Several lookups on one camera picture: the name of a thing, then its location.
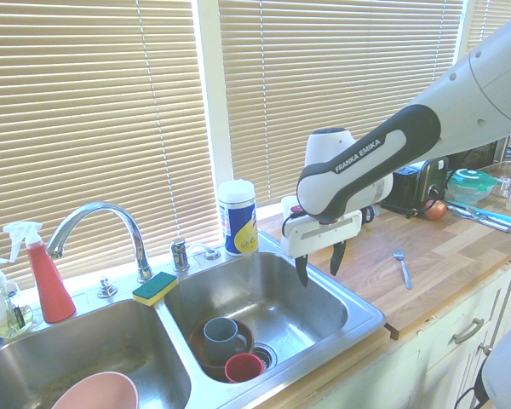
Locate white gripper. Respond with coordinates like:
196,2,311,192
279,210,363,288

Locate silver metal fork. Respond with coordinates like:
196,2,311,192
393,249,414,291

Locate stainless steel double sink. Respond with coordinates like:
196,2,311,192
0,232,387,409

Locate sink drain strainer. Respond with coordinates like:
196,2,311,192
250,343,278,367

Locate white sink sprayer head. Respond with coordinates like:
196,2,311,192
190,242,222,262

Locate chrome sink knob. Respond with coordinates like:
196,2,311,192
96,275,118,298

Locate white wipes canister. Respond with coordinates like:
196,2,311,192
218,179,260,257

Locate brown bowl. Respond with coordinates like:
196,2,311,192
189,318,256,371

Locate black silver toaster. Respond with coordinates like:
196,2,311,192
391,155,451,218

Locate grey mug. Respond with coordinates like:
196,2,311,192
203,317,249,362

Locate red apple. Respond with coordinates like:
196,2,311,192
423,199,447,222

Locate red plastic cup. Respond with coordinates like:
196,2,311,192
224,352,264,383

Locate chrome soap pump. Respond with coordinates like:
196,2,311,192
170,238,192,273

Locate white kitchen cabinet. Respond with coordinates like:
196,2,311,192
233,255,511,409

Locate yellow green sponge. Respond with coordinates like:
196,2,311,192
131,271,179,307

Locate silver teal utensil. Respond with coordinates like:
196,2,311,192
446,205,511,233

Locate green lidded plastic container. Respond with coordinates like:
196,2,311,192
445,168,498,205

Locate dark microwave oven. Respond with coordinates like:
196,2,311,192
449,135,510,170

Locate wide beige window blind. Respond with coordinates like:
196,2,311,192
0,0,208,295
217,0,464,214

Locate blurry white rounded object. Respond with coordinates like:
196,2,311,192
472,317,511,409

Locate chrome curved faucet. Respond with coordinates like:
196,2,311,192
45,201,154,283

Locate pink bowl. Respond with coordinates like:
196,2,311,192
50,371,140,409

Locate red spray bottle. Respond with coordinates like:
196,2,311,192
2,221,77,324

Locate narrow beige window blind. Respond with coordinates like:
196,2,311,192
466,0,511,56

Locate clear hand soap bottle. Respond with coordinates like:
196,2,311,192
0,257,34,340

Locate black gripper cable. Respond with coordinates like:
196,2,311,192
360,204,382,223

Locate metal drawer handle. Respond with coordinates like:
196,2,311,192
452,317,485,344

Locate blue handled utensils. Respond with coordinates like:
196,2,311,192
445,199,511,227

